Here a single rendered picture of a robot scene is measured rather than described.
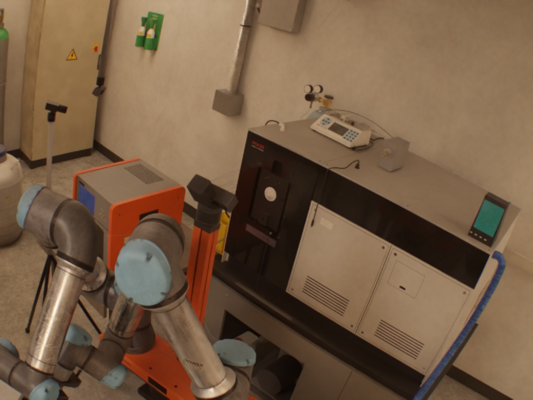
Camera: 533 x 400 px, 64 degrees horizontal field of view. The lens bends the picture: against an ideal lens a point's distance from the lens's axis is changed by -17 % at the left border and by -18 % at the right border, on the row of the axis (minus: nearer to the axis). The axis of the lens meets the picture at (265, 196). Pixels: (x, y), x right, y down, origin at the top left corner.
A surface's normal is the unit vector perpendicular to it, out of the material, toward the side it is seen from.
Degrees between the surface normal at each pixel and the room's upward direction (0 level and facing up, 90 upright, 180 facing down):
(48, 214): 50
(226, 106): 90
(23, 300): 0
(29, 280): 0
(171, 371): 0
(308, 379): 90
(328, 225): 90
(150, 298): 83
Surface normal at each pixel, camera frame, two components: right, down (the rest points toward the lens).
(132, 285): -0.11, 0.30
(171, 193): 0.75, 0.42
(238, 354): 0.21, -0.93
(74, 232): 0.25, -0.27
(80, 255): 0.51, -0.09
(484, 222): -0.60, 0.06
